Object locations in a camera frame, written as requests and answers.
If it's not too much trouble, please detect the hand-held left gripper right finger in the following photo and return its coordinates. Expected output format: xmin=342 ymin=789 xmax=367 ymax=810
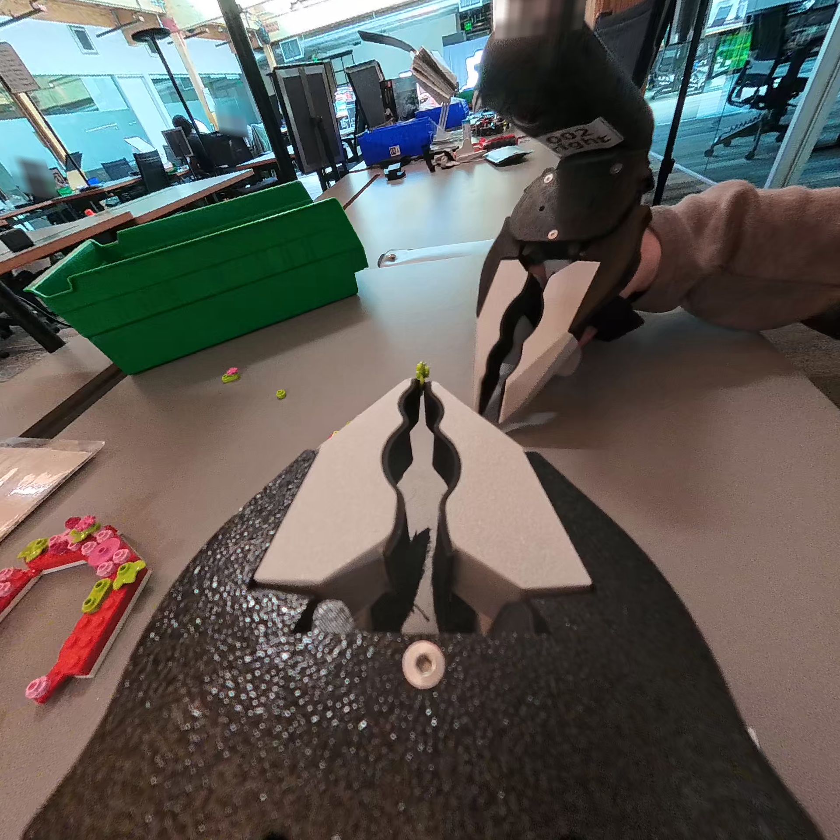
xmin=423 ymin=379 xmax=595 ymax=636

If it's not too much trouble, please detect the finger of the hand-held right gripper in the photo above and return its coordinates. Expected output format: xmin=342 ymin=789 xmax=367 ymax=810
xmin=497 ymin=260 xmax=602 ymax=425
xmin=473 ymin=259 xmax=547 ymax=416

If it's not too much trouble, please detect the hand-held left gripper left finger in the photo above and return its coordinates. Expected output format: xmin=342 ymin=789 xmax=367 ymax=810
xmin=252 ymin=379 xmax=422 ymax=636

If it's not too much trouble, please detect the person's right forearm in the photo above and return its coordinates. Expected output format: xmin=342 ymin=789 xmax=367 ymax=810
xmin=633 ymin=180 xmax=840 ymax=337

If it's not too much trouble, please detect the red lego build with flowers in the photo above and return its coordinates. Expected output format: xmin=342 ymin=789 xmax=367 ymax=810
xmin=0 ymin=515 xmax=152 ymax=704

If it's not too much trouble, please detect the lego instruction booklet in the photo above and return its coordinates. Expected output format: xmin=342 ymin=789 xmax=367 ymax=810
xmin=0 ymin=438 xmax=106 ymax=544

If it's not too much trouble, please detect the person's right hand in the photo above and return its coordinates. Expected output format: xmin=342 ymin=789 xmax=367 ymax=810
xmin=631 ymin=226 xmax=662 ymax=313

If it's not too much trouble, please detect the white metal bar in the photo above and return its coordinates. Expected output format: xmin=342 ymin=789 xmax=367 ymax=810
xmin=378 ymin=239 xmax=494 ymax=269

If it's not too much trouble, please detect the black tripod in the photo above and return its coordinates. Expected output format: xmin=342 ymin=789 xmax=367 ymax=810
xmin=650 ymin=0 xmax=714 ymax=206

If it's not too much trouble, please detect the blue plastic bin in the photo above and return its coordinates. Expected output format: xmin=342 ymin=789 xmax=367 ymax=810
xmin=357 ymin=117 xmax=454 ymax=167

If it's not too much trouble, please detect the fanned paper stack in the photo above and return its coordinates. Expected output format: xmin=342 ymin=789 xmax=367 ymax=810
xmin=408 ymin=45 xmax=460 ymax=105

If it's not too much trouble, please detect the black office chair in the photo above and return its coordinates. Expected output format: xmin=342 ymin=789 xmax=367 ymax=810
xmin=705 ymin=0 xmax=811 ymax=161
xmin=133 ymin=151 xmax=173 ymax=193

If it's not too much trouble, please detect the black computer monitor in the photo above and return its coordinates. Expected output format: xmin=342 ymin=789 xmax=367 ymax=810
xmin=344 ymin=59 xmax=389 ymax=130

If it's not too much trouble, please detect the green plastic bin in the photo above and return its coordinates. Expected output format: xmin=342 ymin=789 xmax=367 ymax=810
xmin=25 ymin=180 xmax=368 ymax=376

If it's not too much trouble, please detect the black framed panel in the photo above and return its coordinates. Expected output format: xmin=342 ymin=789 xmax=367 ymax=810
xmin=272 ymin=62 xmax=342 ymax=191

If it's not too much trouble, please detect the black steel column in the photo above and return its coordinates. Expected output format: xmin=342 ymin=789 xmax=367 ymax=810
xmin=217 ymin=0 xmax=298 ymax=185

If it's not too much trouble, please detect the brown office desk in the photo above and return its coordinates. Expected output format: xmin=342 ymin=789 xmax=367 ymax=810
xmin=98 ymin=169 xmax=256 ymax=227
xmin=0 ymin=209 xmax=137 ymax=355

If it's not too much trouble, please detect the black floor lamp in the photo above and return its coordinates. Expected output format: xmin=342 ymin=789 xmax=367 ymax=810
xmin=141 ymin=28 xmax=201 ymax=132

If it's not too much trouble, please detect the white paper sign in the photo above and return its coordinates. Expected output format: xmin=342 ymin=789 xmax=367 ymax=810
xmin=0 ymin=42 xmax=38 ymax=94

